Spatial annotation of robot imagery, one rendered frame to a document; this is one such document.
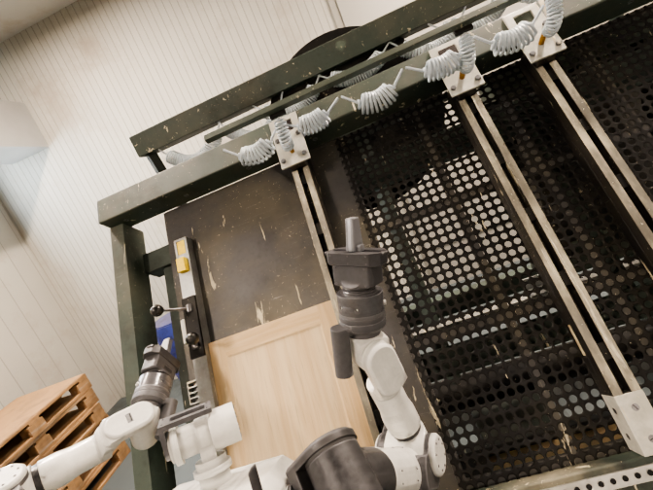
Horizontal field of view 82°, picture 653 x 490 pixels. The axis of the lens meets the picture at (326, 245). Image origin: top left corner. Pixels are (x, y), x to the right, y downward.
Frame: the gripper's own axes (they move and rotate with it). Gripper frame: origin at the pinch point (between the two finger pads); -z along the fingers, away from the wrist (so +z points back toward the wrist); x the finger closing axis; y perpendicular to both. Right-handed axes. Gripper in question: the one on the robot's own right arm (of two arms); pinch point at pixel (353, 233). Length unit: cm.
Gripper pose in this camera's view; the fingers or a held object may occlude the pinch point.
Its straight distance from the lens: 69.0
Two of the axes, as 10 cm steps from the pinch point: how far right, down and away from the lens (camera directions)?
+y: 6.2, -2.0, 7.6
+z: 1.2, 9.8, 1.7
